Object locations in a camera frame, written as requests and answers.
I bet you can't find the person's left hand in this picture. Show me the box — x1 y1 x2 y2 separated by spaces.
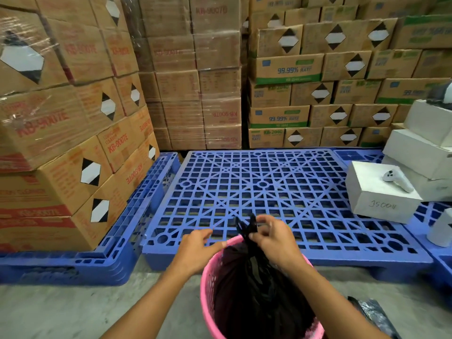
172 228 227 279

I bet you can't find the person's right hand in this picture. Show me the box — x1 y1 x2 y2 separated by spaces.
249 214 306 276

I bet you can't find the black plastic trash bag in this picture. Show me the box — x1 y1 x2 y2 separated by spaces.
213 214 317 339

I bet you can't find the person's left forearm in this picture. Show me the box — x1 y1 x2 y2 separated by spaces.
101 265 198 339

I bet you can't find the person's right forearm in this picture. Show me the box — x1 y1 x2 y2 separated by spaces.
281 259 391 339

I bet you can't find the blue plastic grid pallet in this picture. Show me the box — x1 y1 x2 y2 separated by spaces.
141 149 434 272

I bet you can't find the pink plastic basket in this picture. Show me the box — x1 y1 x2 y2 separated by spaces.
200 235 325 339

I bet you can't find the white box with handwriting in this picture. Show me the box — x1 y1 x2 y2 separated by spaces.
345 160 423 225

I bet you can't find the crumpled black plastic bag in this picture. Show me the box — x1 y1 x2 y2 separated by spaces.
347 296 401 339

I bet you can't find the white game controller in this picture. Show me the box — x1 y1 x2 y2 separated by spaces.
382 169 415 194

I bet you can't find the stack of green-print cartons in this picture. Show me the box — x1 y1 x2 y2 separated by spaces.
242 0 452 149

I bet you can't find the wrapped stack of brown cartons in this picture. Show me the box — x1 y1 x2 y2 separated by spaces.
120 0 244 151

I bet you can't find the wrapped stack of red-print cartons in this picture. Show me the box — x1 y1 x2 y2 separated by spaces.
0 0 161 253

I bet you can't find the dark grey headset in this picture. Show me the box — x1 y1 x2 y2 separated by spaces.
425 80 452 111

